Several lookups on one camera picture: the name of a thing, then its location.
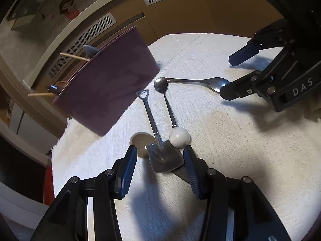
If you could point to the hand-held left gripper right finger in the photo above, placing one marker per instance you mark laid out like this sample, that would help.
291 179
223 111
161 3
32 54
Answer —
191 173

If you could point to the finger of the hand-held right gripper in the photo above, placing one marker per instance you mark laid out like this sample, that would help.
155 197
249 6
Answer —
242 55
233 90

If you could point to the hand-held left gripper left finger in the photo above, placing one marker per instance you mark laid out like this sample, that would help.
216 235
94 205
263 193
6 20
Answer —
128 173

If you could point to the plain steel spoon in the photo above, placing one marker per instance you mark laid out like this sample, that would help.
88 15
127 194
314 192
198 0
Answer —
218 82

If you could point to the shovel shaped steel spoon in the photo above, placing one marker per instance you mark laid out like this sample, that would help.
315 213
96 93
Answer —
163 160

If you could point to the spoon with white ball end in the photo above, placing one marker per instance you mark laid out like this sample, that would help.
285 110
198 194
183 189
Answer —
178 136

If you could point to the purple utensil holder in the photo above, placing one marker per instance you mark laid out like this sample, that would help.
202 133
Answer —
107 85

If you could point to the wooden spoon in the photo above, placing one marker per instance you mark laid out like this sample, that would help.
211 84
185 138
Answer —
62 82

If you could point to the round brown spoon bowl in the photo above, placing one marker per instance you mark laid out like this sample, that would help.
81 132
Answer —
140 143

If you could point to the white towel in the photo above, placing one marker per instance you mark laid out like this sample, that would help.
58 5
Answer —
225 143

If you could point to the beige cabinet with white top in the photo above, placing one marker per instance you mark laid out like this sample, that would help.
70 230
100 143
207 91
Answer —
175 15

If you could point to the wooden chopstick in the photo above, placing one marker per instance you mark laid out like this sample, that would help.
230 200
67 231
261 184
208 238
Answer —
40 95
74 56

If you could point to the cartoon wall sticker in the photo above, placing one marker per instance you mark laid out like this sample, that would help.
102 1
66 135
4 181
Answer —
68 7

